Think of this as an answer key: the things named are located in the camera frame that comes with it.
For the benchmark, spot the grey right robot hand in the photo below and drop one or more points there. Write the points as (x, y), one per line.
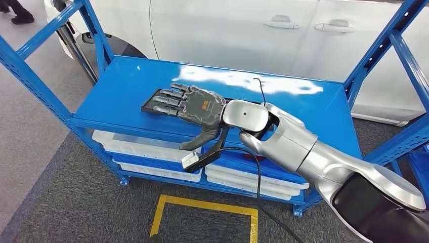
(201, 107)

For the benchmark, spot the black plastic frame part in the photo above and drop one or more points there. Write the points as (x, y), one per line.
(151, 107)

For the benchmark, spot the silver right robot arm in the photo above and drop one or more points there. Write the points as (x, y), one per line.
(301, 147)

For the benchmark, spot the blue plastic bin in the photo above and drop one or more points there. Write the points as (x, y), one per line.
(151, 165)
(241, 164)

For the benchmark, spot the white car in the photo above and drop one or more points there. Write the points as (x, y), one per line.
(218, 33)

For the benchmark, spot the grey metal pole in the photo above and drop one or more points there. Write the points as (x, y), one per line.
(76, 53)

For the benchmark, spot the person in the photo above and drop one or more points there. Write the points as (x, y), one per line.
(21, 16)

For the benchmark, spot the black camera bracket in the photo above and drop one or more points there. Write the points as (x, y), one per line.
(214, 151)

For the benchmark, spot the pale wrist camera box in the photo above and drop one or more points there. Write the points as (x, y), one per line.
(190, 161)

